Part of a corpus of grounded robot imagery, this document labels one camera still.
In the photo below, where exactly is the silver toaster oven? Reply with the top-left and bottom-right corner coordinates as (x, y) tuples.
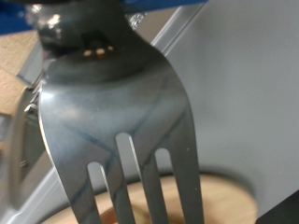
(0, 0), (299, 224)

